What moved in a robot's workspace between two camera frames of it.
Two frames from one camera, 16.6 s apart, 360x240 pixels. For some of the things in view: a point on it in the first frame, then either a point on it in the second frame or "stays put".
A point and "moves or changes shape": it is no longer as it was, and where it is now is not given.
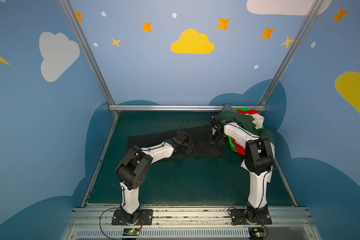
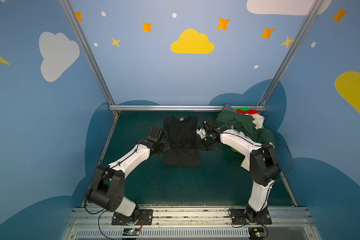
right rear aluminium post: x=312 y=17 stays put
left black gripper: x=185 y=145 -> x=163 y=145
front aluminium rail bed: x=95 y=223 stays put
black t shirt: x=198 y=142 moves or changes shape
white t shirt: x=257 y=119 stays put
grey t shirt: x=227 y=107 stays put
